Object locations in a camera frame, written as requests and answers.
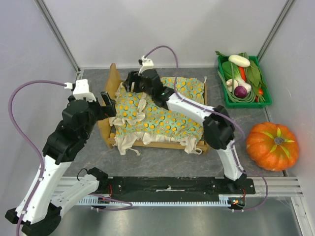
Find orange carrot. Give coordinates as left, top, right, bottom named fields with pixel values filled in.
left=238, top=66, right=247, bottom=82

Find white cable duct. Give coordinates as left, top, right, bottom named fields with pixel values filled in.
left=76, top=196, right=245, bottom=207

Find green long beans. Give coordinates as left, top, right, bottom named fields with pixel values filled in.
left=218, top=71, right=255, bottom=103

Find orange pumpkin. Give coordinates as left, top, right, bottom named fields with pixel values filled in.
left=246, top=122, right=299, bottom=172

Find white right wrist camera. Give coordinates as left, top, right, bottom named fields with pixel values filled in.
left=138, top=56, right=154, bottom=75

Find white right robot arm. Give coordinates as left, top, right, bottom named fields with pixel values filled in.
left=124, top=69, right=247, bottom=194

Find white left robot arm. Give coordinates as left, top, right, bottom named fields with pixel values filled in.
left=5, top=91, right=116, bottom=236

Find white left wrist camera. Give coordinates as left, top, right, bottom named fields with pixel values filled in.
left=64, top=79, right=96, bottom=102

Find purple onion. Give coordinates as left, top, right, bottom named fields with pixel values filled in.
left=234, top=86, right=248, bottom=98

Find lemon print cushion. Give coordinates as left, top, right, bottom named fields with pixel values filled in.
left=112, top=76, right=205, bottom=155

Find green plastic crate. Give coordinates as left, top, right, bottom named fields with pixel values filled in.
left=216, top=51, right=272, bottom=108

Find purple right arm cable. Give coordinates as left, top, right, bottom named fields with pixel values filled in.
left=144, top=45, right=269, bottom=212

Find wooden pet bed frame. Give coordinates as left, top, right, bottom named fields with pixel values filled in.
left=98, top=63, right=210, bottom=153

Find white eggplant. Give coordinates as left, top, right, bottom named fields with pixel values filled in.
left=228, top=55, right=251, bottom=68

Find white mushroom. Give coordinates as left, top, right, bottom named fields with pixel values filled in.
left=226, top=79, right=238, bottom=92

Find white rope tie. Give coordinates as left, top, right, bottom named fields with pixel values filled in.
left=193, top=146, right=203, bottom=155
left=129, top=148, right=141, bottom=156

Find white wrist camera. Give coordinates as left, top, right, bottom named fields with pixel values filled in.
left=138, top=56, right=154, bottom=75
left=64, top=79, right=96, bottom=102

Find small lemon print pillow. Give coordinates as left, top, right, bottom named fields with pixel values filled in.
left=109, top=83, right=148, bottom=127

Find green spinach leaves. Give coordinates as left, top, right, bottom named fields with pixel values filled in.
left=215, top=51, right=266, bottom=89

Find white front rope tie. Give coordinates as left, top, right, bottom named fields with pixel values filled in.
left=129, top=148, right=141, bottom=156

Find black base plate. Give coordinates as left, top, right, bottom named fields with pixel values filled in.
left=96, top=177, right=255, bottom=203

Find bok choy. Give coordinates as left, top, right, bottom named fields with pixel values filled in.
left=221, top=61, right=252, bottom=92

